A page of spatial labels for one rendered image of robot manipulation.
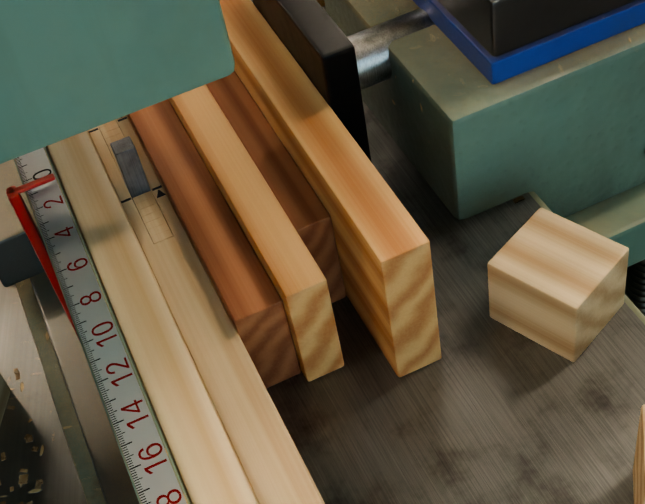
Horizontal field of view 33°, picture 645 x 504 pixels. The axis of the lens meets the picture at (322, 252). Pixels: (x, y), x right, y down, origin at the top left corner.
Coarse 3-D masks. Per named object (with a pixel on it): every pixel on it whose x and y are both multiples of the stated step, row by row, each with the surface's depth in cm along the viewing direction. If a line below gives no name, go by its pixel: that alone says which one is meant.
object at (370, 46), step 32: (256, 0) 49; (288, 0) 46; (288, 32) 46; (320, 32) 44; (384, 32) 49; (320, 64) 43; (352, 64) 43; (384, 64) 48; (352, 96) 44; (352, 128) 46
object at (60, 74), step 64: (0, 0) 36; (64, 0) 37; (128, 0) 38; (192, 0) 39; (0, 64) 37; (64, 64) 38; (128, 64) 39; (192, 64) 41; (0, 128) 39; (64, 128) 40
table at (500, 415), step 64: (384, 128) 54; (640, 192) 52; (448, 256) 47; (640, 256) 53; (448, 320) 45; (640, 320) 44; (320, 384) 44; (384, 384) 43; (448, 384) 43; (512, 384) 42; (576, 384) 42; (640, 384) 41; (320, 448) 42; (384, 448) 41; (448, 448) 41; (512, 448) 40; (576, 448) 40
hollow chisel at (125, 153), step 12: (120, 144) 46; (132, 144) 45; (120, 156) 45; (132, 156) 45; (120, 168) 46; (132, 168) 46; (132, 180) 46; (144, 180) 47; (132, 192) 47; (144, 192) 47
